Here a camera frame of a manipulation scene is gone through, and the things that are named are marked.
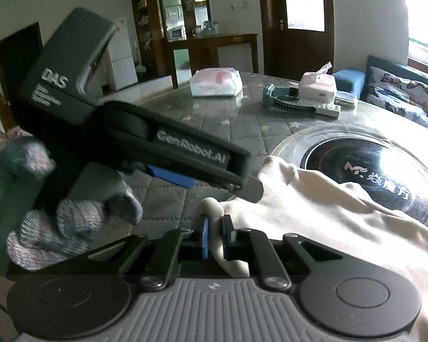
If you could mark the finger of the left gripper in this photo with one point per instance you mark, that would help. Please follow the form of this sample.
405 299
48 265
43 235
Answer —
252 190
170 176

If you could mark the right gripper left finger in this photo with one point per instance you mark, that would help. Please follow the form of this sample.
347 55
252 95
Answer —
158 263

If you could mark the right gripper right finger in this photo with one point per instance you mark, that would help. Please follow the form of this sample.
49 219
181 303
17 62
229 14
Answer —
274 264

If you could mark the cream beige garment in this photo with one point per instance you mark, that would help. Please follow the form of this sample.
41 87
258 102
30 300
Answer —
340 216

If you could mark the gloved left hand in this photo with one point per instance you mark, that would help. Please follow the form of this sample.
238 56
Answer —
51 210

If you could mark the white refrigerator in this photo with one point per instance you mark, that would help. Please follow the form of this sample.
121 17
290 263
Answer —
118 58

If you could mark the wrapped tissue pack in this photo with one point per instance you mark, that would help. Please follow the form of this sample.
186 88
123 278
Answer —
216 82

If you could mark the pink tissue box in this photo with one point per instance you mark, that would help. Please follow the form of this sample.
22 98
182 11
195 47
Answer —
318 86

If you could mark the small flat packets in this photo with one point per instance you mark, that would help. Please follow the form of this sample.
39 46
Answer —
346 99

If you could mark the dark wooden console table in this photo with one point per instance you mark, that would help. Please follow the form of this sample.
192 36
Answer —
203 51

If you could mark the blue folded cushion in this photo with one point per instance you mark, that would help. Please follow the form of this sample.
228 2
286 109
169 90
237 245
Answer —
350 80

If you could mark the round black induction plate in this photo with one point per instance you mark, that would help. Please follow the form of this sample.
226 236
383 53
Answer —
391 175

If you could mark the dark wooden display shelf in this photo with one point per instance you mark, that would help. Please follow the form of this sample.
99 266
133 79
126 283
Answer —
159 22

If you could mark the left butterfly pillow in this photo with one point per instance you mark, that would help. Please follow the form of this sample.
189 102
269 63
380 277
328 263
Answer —
404 97

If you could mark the dark door with glass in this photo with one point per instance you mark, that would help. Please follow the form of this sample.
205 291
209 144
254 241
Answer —
299 36

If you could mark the dark green sofa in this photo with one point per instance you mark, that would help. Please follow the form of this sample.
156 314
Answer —
399 75

